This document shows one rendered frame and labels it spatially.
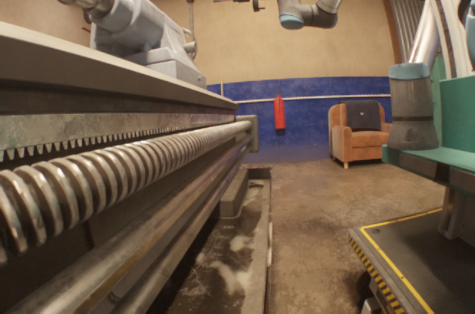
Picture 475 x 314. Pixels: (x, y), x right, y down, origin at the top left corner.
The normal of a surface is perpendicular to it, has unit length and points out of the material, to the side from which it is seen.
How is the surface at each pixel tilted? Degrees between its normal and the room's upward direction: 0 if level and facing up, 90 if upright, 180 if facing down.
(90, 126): 90
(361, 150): 90
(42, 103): 90
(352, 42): 90
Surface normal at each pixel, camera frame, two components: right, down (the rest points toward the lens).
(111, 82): 0.99, -0.06
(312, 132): -0.15, 0.08
